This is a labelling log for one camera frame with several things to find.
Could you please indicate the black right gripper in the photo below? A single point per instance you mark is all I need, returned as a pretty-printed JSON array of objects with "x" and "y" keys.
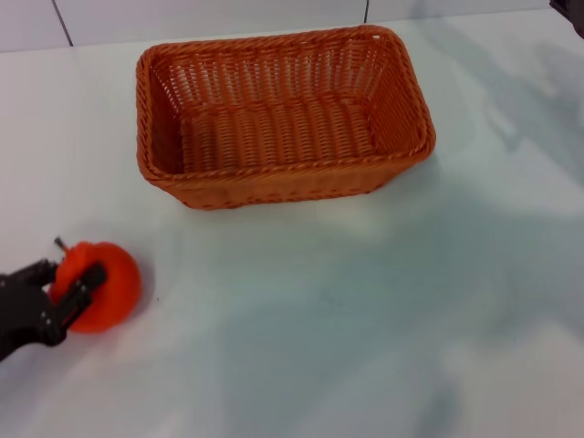
[{"x": 570, "y": 7}]

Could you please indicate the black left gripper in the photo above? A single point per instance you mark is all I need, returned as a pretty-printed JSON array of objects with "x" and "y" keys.
[{"x": 23, "y": 315}]

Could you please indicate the orange toy fruit with stem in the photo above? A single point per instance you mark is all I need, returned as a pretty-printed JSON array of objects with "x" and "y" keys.
[{"x": 116, "y": 283}]

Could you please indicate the orange woven rectangular basket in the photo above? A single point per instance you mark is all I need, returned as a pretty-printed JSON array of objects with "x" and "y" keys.
[{"x": 283, "y": 137}]

